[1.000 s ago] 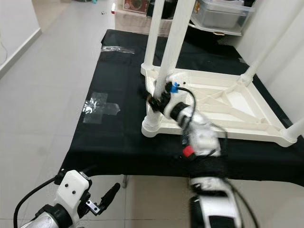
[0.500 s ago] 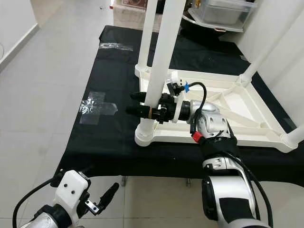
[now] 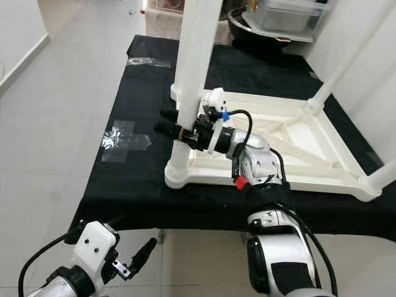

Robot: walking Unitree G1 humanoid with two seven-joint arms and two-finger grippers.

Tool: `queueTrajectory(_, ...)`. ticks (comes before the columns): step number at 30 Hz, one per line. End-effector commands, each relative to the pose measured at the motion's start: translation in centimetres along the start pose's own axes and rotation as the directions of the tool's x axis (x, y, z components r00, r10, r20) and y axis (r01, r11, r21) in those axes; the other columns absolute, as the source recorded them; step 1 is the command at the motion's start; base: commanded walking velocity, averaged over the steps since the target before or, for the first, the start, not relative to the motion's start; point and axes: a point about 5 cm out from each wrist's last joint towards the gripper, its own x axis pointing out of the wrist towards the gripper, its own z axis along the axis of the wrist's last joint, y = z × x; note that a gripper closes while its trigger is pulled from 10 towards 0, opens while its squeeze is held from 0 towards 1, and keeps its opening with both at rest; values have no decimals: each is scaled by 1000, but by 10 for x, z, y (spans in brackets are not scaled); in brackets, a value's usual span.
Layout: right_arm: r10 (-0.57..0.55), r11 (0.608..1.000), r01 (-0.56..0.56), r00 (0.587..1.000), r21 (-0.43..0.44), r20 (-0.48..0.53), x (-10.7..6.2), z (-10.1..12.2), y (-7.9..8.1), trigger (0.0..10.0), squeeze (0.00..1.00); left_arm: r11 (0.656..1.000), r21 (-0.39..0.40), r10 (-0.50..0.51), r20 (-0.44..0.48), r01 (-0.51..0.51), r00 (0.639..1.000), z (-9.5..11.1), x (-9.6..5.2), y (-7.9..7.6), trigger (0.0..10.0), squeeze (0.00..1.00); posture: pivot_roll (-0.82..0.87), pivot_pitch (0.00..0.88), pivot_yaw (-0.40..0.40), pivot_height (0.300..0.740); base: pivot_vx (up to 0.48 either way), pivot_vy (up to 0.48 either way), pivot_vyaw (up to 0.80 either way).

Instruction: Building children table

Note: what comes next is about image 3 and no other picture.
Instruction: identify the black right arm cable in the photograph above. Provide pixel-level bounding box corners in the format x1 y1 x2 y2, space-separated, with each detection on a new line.
226 110 253 155

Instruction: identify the clear tape strip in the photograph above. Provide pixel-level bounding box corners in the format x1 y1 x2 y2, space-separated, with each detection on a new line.
127 57 171 67

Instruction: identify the clear plastic storage bin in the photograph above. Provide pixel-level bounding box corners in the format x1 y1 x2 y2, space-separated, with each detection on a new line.
244 0 332 43

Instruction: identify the clear tape cross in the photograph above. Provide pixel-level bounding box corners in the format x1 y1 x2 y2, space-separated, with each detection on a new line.
101 119 153 163

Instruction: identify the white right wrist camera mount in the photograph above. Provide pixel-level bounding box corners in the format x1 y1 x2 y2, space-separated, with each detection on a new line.
201 88 227 154

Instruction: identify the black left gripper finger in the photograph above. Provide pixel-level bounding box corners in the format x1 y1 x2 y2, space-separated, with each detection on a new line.
129 237 157 273

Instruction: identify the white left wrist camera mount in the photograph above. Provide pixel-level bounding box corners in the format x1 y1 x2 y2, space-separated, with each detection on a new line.
72 221 119 288

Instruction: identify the white plastic table top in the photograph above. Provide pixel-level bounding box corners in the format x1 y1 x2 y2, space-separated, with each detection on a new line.
164 84 383 202

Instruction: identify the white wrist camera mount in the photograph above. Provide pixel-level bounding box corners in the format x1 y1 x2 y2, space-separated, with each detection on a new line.
201 88 227 154
72 221 119 288

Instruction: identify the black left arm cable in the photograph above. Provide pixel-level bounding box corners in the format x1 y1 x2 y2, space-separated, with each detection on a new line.
19 229 82 297

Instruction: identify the beige cloth covered bench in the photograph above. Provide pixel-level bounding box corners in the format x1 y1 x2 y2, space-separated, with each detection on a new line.
145 9 184 41

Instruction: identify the red printed box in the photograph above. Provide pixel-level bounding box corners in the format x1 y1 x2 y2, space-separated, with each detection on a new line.
158 0 186 13

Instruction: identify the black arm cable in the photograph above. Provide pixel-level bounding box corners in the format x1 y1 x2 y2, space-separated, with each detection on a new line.
19 229 82 297
226 110 253 155

